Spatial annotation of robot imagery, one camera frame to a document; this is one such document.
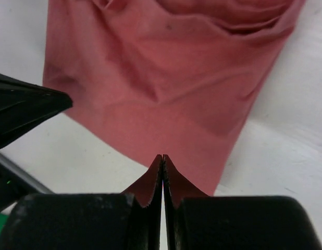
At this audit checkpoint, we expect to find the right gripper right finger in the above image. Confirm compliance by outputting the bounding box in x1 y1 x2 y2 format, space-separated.
163 155 322 249

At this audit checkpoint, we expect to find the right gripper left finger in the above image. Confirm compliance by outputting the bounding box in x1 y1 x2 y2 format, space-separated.
0 155 162 249

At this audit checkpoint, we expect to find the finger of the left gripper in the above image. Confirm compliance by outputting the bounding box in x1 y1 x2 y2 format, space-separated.
0 74 73 149

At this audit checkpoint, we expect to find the salmon pink t shirt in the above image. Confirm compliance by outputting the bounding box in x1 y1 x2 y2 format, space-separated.
43 1 304 195

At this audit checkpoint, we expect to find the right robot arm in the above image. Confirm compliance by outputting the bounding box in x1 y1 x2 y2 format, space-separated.
0 155 322 249

